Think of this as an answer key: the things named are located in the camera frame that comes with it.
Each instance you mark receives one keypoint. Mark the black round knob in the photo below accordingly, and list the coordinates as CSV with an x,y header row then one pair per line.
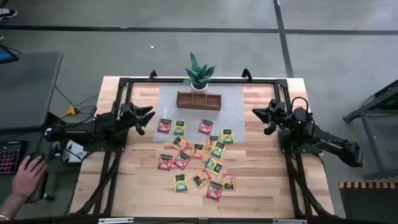
x,y
49,197

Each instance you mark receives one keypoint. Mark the black frame clamp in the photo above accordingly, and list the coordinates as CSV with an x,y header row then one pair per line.
x,y
153,75
247,75

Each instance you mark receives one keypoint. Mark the black box with striped edge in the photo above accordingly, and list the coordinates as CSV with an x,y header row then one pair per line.
x,y
367,202

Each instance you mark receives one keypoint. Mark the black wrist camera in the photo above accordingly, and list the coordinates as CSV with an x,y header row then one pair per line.
x,y
126,108
276,104

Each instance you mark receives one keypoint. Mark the person's hand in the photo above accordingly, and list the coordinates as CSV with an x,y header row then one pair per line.
x,y
29,177

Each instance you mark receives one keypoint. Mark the white printed cardboard box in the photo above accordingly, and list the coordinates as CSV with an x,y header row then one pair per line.
x,y
76,154

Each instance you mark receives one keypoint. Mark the person's forearm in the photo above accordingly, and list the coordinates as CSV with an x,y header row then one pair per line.
x,y
11,207

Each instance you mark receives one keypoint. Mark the grey woven placemat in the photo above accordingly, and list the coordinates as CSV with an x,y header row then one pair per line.
x,y
230,105

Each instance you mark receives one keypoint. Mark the brown wooden compartment tray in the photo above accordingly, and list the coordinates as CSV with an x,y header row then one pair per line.
x,y
199,107

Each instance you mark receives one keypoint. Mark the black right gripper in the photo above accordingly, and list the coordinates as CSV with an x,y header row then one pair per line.
x,y
282,118

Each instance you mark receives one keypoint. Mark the black backlit keyboard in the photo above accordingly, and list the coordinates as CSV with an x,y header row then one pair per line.
x,y
9,157

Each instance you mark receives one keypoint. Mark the dark foil packet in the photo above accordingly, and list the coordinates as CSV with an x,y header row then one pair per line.
x,y
229,181

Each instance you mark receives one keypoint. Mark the white metal bracket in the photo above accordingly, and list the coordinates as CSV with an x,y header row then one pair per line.
x,y
289,221
115,221

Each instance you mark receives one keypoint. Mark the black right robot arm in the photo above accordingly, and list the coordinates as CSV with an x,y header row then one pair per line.
x,y
329,141

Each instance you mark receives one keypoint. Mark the red strawberry tea bag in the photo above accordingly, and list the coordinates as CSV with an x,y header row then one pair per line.
x,y
182,160
165,162
214,191
206,127
164,126

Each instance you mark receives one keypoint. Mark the black equipment stand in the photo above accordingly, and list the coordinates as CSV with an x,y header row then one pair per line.
x,y
357,112

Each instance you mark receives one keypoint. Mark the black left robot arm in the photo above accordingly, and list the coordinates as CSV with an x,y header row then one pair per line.
x,y
93,129

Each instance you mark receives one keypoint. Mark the black aluminium table frame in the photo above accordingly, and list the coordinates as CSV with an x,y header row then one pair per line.
x,y
224,80

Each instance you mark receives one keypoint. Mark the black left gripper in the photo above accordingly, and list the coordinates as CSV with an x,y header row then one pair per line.
x,y
129,120

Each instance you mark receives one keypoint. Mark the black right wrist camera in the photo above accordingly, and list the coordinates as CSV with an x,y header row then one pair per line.
x,y
276,104

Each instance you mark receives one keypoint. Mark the person's white shoe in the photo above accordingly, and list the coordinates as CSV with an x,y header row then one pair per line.
x,y
7,13

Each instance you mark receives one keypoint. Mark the dark grey desk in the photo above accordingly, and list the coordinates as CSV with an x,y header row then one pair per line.
x,y
7,182

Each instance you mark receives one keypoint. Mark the green plant in white pot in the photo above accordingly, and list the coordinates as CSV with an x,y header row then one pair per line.
x,y
199,76

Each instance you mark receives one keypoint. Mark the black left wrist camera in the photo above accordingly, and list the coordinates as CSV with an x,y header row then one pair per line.
x,y
126,108

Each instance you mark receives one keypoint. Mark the flat display screen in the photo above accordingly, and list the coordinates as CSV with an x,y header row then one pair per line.
x,y
6,55

